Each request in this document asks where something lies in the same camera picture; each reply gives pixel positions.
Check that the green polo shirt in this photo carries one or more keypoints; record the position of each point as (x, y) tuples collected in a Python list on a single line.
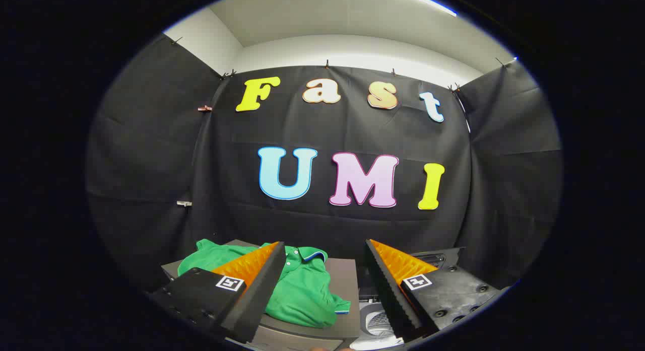
[(302, 290)]

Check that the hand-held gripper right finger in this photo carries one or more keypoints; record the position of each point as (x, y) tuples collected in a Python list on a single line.
[(388, 290)]

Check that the silver clip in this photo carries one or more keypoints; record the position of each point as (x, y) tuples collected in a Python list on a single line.
[(184, 203)]

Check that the black backdrop cloth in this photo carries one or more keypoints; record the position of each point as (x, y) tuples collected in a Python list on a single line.
[(322, 225)]

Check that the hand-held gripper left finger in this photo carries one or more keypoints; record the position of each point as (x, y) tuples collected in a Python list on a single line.
[(262, 290)]

